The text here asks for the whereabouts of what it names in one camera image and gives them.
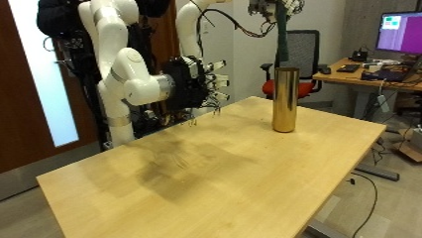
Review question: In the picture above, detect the colourful artificial flower bouquet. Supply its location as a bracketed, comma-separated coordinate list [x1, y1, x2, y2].
[273, 0, 293, 62]

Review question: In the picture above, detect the gold cylindrical vase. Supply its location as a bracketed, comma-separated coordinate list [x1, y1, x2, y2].
[272, 66, 301, 134]

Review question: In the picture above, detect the black mesh chair red seat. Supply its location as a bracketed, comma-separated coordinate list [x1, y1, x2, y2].
[260, 29, 330, 100]

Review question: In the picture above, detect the black desk phone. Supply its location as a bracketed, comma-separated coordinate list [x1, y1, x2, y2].
[350, 48, 370, 63]

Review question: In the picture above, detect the black keyboard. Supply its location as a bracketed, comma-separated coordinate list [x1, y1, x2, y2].
[337, 63, 361, 73]

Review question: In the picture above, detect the wooden office desk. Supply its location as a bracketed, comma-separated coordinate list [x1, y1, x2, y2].
[312, 57, 422, 121]

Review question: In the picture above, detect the computer monitor purple screen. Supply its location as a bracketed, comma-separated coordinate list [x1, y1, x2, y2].
[374, 11, 422, 56]

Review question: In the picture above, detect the dark laptop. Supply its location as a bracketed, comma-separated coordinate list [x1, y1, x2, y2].
[376, 56, 422, 83]

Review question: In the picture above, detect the brown door frosted glass panel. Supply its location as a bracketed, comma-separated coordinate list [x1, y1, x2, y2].
[0, 0, 100, 175]

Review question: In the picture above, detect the white power adapter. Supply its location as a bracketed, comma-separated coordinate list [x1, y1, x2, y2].
[376, 94, 392, 114]

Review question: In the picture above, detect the grey table foot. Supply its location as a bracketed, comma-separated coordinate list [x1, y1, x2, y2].
[353, 164, 401, 182]

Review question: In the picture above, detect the cardboard box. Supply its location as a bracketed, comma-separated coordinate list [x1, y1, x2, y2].
[393, 124, 422, 163]

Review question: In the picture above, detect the black left hand cable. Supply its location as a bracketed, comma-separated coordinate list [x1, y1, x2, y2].
[196, 8, 278, 59]

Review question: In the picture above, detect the black floor cable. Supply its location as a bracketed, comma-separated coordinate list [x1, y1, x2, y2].
[346, 172, 380, 238]

